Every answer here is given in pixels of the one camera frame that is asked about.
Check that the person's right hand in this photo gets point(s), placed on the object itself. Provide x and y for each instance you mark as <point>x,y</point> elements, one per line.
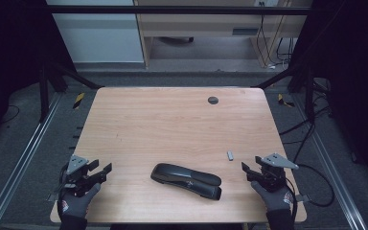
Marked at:
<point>276,200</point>

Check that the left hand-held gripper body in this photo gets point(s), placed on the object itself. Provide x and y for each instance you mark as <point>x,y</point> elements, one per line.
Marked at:
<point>76,164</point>

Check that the dark round table grommet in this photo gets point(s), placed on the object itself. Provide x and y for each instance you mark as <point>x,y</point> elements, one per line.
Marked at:
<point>213,100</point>

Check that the white cabinet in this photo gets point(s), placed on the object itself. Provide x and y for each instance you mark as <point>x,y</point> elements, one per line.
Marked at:
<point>99,38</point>

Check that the silver staple strip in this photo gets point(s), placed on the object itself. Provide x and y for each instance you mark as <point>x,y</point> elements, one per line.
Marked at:
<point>230,155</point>

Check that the black horizontal frame bar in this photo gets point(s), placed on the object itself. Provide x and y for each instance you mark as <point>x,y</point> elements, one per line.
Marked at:
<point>172,9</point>

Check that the black curtain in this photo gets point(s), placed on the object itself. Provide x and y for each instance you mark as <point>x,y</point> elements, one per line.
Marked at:
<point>9,48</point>
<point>354,64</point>

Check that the black metal frame stand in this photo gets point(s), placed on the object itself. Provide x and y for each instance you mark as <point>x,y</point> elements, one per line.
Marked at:
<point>308,92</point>
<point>43,92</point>

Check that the light wooden desk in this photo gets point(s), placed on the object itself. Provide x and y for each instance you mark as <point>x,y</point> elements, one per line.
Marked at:
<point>204,24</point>

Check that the aluminium floor rail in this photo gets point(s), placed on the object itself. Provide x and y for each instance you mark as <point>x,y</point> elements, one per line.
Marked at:
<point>335,182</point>
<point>22,166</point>

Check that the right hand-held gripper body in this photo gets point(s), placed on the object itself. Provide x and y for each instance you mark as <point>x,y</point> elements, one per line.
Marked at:
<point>273,177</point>

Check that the black stapler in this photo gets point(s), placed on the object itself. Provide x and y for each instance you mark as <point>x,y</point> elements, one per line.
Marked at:
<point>185,180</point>

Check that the grey metal clamp tab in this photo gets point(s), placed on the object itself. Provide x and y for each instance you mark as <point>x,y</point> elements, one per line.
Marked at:
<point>51,197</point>
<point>303,198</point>

